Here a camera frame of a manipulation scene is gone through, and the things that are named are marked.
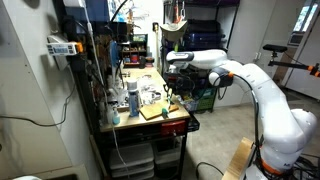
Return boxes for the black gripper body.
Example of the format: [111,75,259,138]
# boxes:
[164,71,189,92]

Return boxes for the green and white brush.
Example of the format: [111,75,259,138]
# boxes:
[161,89,173,119]

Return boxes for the brown wooden board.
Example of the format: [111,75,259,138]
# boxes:
[138,99,180,121]

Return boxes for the grey plastic basket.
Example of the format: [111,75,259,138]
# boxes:
[181,96,200,113]

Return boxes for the clear plastic bags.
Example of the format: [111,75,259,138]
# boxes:
[137,73,163,105]

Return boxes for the green plastic crate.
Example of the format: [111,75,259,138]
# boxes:
[194,87,218,113]

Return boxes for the white bottle blue label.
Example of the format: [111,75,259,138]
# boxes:
[126,79,143,118]

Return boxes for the black tool tray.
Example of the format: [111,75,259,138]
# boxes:
[185,113,201,133]

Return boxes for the black cylinder cup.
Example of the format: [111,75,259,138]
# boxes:
[138,55,148,70]

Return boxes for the wooden top workbench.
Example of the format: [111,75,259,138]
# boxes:
[96,66,201,180]

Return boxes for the small wooden box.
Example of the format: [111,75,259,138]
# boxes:
[114,99,131,113]

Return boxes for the wooden cubby organizer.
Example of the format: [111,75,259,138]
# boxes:
[120,33,150,69]

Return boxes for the beige hat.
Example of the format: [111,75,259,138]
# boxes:
[160,20,189,43]

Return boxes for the dark blue suitcase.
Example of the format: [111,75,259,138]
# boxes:
[184,18,228,52]

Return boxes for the small blue bottle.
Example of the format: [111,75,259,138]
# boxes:
[111,105,122,126]

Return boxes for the white storage bin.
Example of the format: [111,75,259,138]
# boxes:
[153,141,184,172]
[109,143,156,180]

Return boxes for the black metal shelving rack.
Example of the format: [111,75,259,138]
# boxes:
[161,0,242,113]

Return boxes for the light wooden plank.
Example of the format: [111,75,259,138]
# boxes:
[222,136,255,180]

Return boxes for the white power strip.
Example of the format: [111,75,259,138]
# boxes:
[45,34,84,57]

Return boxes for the white door with window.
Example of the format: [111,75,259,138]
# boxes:
[281,0,320,101]

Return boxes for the black floor cable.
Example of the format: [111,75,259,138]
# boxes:
[194,161,225,180]

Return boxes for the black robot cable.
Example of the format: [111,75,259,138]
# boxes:
[216,73,264,169]

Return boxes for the white hanging cable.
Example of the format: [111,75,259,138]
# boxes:
[81,0,131,169]

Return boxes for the grey wall cable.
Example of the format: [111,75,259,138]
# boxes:
[0,81,78,128]

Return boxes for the black cable bundle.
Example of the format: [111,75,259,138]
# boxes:
[289,153,320,180]

